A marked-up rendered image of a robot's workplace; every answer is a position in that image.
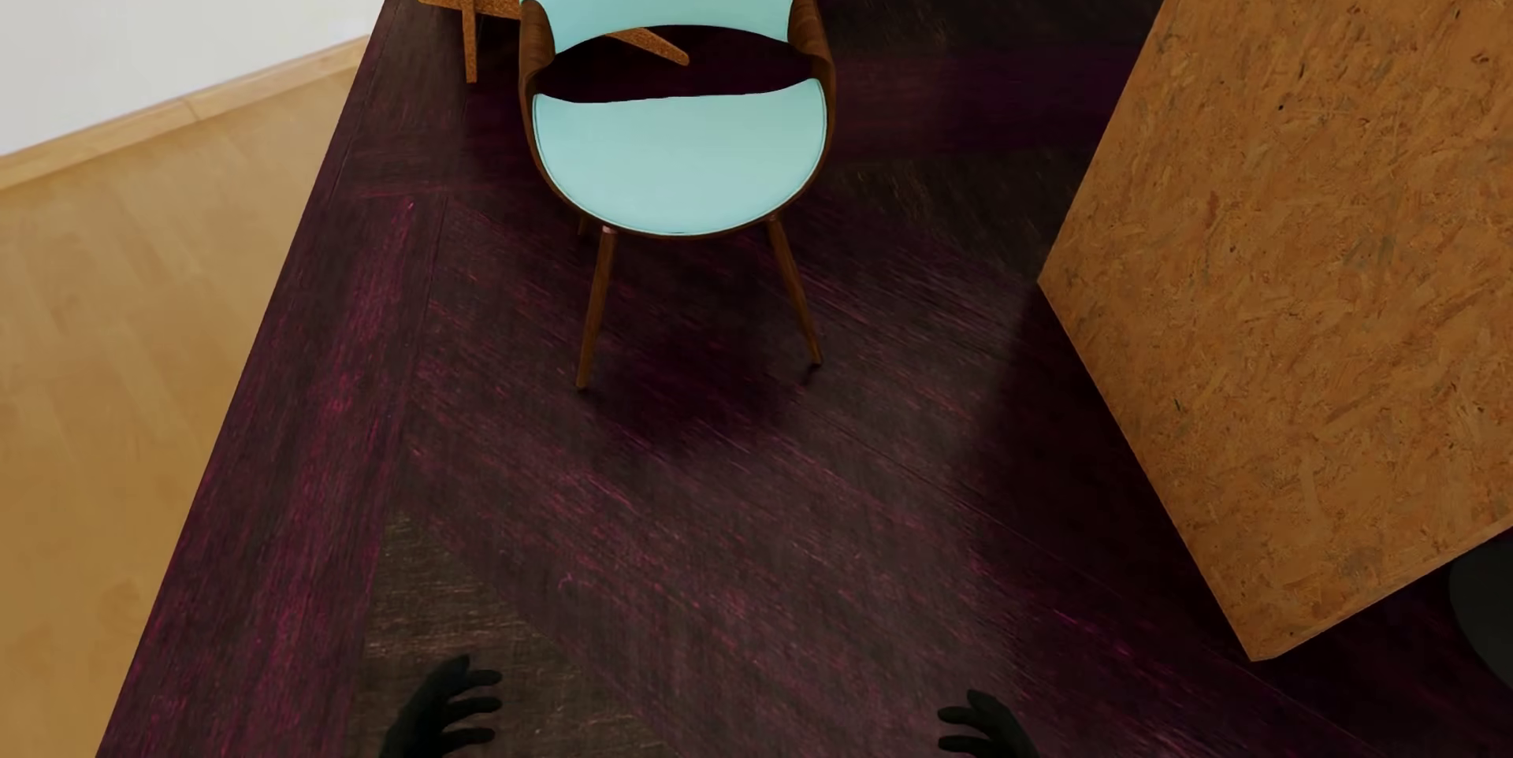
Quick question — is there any light cyan wooden chair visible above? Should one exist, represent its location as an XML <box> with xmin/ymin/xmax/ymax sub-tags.
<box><xmin>516</xmin><ymin>0</ymin><xmax>838</xmax><ymax>392</ymax></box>

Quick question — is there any large particle board panel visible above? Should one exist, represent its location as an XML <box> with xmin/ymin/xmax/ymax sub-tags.
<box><xmin>1036</xmin><ymin>0</ymin><xmax>1513</xmax><ymax>663</ymax></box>

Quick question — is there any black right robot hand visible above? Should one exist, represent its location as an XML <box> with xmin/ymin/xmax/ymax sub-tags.
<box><xmin>937</xmin><ymin>688</ymin><xmax>1042</xmax><ymax>758</ymax></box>

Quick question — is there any dark round object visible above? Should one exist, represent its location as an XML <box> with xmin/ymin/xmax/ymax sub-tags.
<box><xmin>1448</xmin><ymin>537</ymin><xmax>1513</xmax><ymax>689</ymax></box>

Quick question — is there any dark purple woven rug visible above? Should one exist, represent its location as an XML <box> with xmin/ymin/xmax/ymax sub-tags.
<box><xmin>97</xmin><ymin>0</ymin><xmax>1513</xmax><ymax>758</ymax></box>

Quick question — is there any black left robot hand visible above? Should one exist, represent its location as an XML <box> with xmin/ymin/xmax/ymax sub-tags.
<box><xmin>379</xmin><ymin>654</ymin><xmax>505</xmax><ymax>758</ymax></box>

